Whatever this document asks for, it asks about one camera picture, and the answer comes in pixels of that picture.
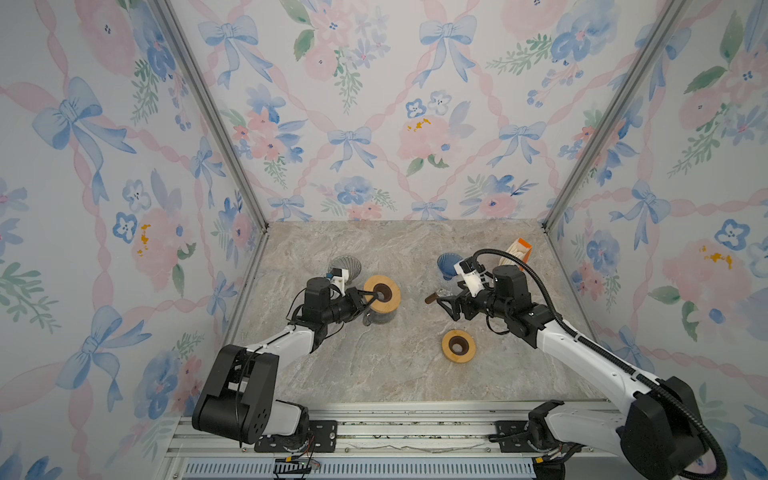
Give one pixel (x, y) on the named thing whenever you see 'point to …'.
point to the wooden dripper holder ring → (389, 294)
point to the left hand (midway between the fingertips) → (378, 294)
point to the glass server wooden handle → (430, 298)
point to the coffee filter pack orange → (521, 249)
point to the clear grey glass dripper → (345, 262)
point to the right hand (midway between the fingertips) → (449, 289)
